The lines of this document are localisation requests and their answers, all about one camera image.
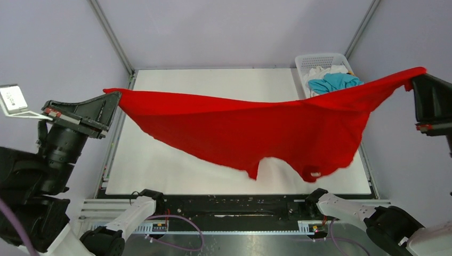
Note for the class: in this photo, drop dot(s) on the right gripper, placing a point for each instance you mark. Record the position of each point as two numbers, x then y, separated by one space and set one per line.
434 125

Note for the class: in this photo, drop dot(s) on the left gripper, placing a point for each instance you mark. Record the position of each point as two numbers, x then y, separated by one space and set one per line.
94 114

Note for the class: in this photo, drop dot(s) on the red t-shirt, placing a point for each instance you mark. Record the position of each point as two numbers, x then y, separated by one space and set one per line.
315 136

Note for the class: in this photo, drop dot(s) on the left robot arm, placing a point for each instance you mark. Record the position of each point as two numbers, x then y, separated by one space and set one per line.
33 217

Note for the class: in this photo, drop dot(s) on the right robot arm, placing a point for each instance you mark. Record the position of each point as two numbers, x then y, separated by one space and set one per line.
391 228

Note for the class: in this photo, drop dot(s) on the light blue t-shirt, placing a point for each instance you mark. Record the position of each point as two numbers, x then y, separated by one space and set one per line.
333 82

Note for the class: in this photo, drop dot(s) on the white t-shirt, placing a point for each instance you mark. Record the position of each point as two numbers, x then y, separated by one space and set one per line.
318 73

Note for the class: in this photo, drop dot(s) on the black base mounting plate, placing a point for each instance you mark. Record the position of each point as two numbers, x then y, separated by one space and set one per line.
227 214

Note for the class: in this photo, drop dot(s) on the white plastic laundry basket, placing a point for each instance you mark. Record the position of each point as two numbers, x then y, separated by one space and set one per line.
316 66

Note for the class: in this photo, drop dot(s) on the left aluminium corner post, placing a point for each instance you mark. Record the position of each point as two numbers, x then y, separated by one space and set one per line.
107 28

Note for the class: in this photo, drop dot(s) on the aluminium corner post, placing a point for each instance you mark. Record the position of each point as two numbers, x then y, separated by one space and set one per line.
107 28
362 27

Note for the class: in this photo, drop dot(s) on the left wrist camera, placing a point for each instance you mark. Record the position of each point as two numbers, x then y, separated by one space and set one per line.
13 104

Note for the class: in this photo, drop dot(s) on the right aluminium corner post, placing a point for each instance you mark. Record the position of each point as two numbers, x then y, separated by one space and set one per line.
362 27

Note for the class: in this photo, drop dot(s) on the aluminium frame rail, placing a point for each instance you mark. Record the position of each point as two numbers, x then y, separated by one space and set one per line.
159 227

